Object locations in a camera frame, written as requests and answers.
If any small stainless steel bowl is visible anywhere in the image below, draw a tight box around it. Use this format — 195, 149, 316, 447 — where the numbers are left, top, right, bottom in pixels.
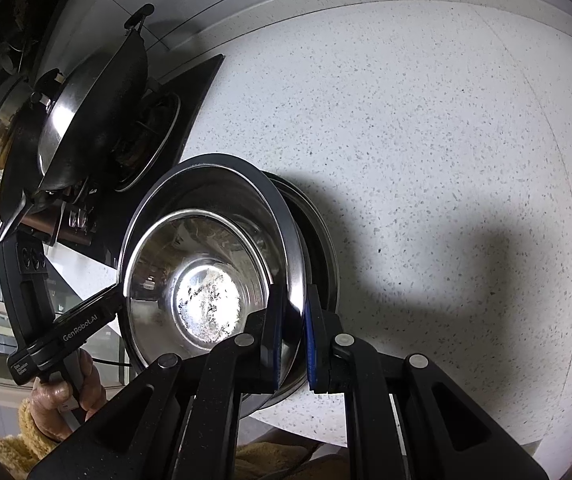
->
123, 209, 272, 365

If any stainless steel plate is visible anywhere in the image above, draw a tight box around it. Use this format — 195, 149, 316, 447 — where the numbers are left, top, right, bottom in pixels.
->
118, 154, 307, 394
264, 171, 339, 313

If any left hand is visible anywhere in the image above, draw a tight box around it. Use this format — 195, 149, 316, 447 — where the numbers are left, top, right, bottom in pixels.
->
30, 350, 107, 441

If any black gas stove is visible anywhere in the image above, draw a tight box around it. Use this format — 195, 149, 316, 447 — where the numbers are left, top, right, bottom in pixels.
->
19, 54, 224, 268

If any steel pot with lid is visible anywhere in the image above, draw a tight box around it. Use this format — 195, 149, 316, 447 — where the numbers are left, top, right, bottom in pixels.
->
0, 68, 65, 173

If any black wok with lid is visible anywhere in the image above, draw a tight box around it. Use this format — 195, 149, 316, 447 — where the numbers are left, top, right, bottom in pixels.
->
0, 3, 155, 243

